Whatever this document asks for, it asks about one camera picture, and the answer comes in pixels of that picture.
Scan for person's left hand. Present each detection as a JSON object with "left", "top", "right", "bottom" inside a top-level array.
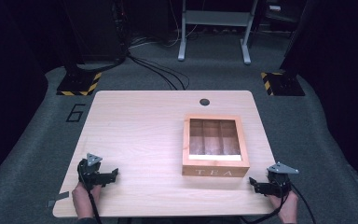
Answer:
[{"left": 71, "top": 181, "right": 103, "bottom": 219}]

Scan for black tape floor number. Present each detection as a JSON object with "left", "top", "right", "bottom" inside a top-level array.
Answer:
[{"left": 65, "top": 103, "right": 87, "bottom": 123}]

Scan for wooden tea box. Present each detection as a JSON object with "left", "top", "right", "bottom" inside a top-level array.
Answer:
[{"left": 181, "top": 113, "right": 251, "bottom": 178}]

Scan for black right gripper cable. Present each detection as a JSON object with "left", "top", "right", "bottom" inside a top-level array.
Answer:
[{"left": 239, "top": 182, "right": 317, "bottom": 224}]

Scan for black stand with striped base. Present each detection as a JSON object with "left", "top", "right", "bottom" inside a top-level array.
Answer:
[
  {"left": 55, "top": 0, "right": 103, "bottom": 97},
  {"left": 259, "top": 0, "right": 311, "bottom": 97}
]

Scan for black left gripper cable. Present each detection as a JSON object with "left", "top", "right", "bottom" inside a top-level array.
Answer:
[{"left": 77, "top": 161, "right": 103, "bottom": 224}]

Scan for black cabinet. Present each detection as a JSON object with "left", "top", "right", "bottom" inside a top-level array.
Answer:
[{"left": 64, "top": 0, "right": 129, "bottom": 64}]

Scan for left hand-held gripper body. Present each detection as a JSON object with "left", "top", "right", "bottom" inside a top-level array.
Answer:
[{"left": 76, "top": 152, "right": 104, "bottom": 191}]

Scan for white metal desk frame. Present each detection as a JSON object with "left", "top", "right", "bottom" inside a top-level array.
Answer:
[{"left": 177, "top": 0, "right": 259, "bottom": 66}]

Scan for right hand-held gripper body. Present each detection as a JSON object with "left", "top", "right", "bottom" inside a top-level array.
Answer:
[{"left": 266, "top": 161, "right": 300, "bottom": 199}]

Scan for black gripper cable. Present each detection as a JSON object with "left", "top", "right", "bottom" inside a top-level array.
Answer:
[
  {"left": 239, "top": 182, "right": 317, "bottom": 224},
  {"left": 77, "top": 161, "right": 103, "bottom": 224}
]

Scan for grey tape strip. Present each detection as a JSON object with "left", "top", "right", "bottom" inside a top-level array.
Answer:
[{"left": 46, "top": 190, "right": 71, "bottom": 209}]

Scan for person's right hand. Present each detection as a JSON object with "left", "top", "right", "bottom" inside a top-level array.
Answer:
[{"left": 267, "top": 189, "right": 299, "bottom": 224}]

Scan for black floor cables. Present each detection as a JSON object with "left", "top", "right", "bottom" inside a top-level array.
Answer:
[{"left": 126, "top": 53, "right": 191, "bottom": 91}]

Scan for white floor cables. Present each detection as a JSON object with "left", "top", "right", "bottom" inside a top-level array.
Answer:
[{"left": 129, "top": 0, "right": 200, "bottom": 50}]

